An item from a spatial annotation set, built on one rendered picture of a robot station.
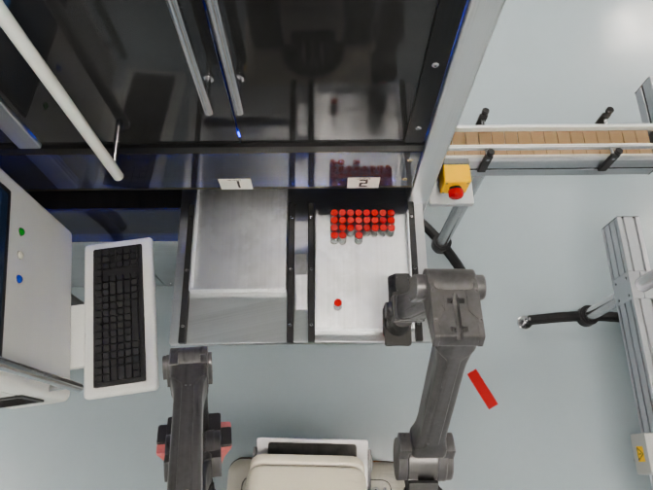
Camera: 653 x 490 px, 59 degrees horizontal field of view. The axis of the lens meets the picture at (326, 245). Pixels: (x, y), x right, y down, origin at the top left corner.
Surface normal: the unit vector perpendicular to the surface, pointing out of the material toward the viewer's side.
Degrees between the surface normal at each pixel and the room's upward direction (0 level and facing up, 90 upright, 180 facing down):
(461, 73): 90
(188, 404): 41
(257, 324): 0
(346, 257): 0
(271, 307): 0
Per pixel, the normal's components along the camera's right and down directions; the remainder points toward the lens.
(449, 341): 0.02, 0.62
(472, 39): 0.01, 0.93
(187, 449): 0.06, -0.88
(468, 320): 0.04, -0.49
